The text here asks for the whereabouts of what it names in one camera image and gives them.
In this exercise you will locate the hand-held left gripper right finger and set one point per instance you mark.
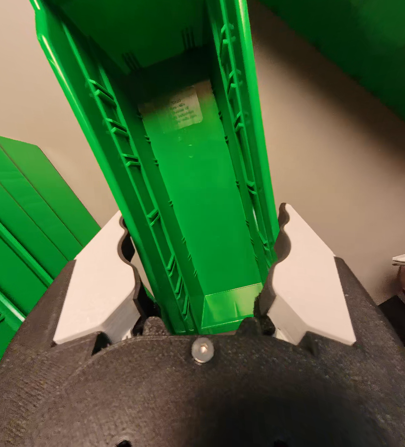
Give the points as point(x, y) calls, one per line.
point(310, 290)

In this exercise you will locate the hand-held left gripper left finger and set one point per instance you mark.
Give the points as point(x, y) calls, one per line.
point(90, 296)

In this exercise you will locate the green plastic bin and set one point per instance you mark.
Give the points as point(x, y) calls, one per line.
point(195, 209)
point(363, 52)
point(0, 296)
point(42, 195)

